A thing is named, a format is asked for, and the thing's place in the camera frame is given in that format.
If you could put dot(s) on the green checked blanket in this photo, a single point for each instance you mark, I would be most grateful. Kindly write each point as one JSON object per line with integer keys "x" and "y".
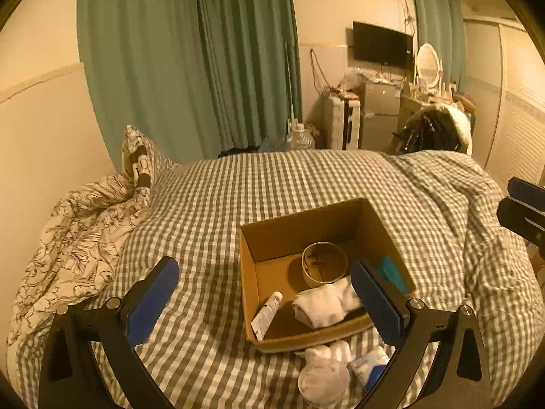
{"x": 264, "y": 183}

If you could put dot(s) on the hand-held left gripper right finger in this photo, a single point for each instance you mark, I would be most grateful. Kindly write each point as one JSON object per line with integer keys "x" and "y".
{"x": 379, "y": 306}

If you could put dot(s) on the narrow green curtain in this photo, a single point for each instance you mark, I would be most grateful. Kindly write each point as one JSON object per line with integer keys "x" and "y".
{"x": 434, "y": 17}

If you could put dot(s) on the white sock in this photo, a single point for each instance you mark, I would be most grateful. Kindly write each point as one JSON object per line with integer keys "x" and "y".
{"x": 319, "y": 377}

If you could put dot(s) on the oval white vanity mirror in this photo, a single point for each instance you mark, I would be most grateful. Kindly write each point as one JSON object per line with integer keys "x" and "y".
{"x": 427, "y": 63}

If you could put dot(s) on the white louvred wardrobe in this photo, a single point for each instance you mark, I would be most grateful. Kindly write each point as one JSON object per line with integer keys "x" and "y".
{"x": 511, "y": 102}

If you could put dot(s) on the black clothes pile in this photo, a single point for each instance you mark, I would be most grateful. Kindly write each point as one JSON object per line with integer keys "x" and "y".
{"x": 430, "y": 130}

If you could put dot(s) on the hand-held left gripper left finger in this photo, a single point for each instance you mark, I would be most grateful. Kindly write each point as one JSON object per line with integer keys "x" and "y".
{"x": 150, "y": 302}

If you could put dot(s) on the clear plastic water jug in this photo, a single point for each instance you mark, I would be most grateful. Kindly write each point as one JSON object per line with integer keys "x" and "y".
{"x": 300, "y": 138}

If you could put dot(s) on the floral white quilt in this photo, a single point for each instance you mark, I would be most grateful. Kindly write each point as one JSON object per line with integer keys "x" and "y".
{"x": 81, "y": 230}

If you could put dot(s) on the brown tape roll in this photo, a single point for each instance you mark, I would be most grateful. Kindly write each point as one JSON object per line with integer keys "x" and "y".
{"x": 307, "y": 275}

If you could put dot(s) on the small grey fridge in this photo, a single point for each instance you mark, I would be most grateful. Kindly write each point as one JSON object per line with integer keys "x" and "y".
{"x": 378, "y": 115}

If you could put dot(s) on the white cloth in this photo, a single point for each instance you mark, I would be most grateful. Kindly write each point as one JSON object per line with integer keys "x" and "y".
{"x": 462, "y": 125}

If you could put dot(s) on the teal packet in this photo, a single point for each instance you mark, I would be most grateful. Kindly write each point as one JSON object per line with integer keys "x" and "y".
{"x": 391, "y": 270}

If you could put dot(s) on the clear plastic bag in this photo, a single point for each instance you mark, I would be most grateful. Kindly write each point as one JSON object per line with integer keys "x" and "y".
{"x": 351, "y": 79}

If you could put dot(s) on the black wall television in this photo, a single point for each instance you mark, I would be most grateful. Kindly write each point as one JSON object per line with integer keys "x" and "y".
{"x": 381, "y": 43}

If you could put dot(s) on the wide green curtain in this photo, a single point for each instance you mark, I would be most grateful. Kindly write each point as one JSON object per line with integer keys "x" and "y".
{"x": 170, "y": 59}

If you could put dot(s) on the dressing table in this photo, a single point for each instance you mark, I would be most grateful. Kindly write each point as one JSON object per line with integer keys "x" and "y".
{"x": 408, "y": 104}

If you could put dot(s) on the white cream tube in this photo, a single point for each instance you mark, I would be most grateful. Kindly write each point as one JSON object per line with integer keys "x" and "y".
{"x": 266, "y": 317}

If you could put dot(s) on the brown cardboard box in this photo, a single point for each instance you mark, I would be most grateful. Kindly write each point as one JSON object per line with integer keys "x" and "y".
{"x": 272, "y": 243}

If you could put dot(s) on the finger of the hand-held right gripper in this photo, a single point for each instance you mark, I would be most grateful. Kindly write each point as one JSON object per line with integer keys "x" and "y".
{"x": 519, "y": 218}
{"x": 526, "y": 189}

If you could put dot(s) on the folded white socks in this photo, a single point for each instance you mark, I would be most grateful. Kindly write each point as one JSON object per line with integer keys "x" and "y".
{"x": 323, "y": 304}

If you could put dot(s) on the blue and white packet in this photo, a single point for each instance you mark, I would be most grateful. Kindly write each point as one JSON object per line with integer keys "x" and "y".
{"x": 367, "y": 364}

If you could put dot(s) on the white drawer unit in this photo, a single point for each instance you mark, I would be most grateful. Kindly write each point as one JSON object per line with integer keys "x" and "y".
{"x": 340, "y": 121}

